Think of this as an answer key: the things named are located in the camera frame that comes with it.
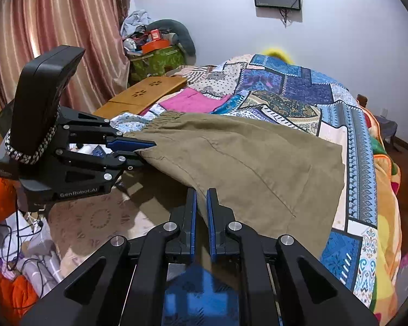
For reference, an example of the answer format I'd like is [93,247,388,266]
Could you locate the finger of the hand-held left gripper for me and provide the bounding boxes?
[59,106,157,151]
[54,149,147,191]

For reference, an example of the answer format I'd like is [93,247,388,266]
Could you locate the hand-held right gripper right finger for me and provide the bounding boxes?
[206,187,381,326]

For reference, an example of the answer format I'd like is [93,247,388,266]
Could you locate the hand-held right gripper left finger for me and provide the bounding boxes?
[18,187,198,326]

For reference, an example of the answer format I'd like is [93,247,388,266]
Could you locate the khaki pants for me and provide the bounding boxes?
[122,111,346,259]

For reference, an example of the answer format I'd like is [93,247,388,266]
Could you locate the black flat panel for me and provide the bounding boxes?
[0,101,16,138]

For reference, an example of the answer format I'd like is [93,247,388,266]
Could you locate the wooden folding table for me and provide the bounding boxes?
[93,76,188,120]

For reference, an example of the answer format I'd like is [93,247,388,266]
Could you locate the beige floral blanket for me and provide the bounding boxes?
[47,171,177,279]

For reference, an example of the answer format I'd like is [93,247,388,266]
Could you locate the pink cloth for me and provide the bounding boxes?
[158,87,232,115]

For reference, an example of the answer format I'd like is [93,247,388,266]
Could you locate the green storage box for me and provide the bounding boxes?
[129,45,186,83]

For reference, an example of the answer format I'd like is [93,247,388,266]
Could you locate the pink striped curtain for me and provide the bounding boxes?
[0,0,132,111]

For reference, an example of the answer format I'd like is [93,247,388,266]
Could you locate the orange box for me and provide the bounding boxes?
[141,39,171,55]

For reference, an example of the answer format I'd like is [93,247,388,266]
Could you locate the grey cushion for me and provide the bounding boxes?
[147,19,197,59]

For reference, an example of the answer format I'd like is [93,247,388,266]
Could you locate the light blue garment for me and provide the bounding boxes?
[120,10,152,39]

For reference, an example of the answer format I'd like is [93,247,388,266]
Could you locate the colourful patchwork quilt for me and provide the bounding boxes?
[112,54,379,315]

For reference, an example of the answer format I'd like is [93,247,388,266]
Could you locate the yellow object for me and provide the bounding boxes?
[261,45,296,64]

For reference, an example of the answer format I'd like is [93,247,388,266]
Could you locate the orange fleece blanket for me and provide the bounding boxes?
[358,107,402,325]

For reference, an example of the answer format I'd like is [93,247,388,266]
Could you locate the orange cloth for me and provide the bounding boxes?
[0,263,39,326]

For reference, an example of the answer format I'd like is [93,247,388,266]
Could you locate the black white braided cord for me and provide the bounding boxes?
[4,105,61,166]

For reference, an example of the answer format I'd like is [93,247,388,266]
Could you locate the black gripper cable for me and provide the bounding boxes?
[14,190,62,297]

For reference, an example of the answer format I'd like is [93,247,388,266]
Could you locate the black screen cable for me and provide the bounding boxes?
[279,7,293,27]

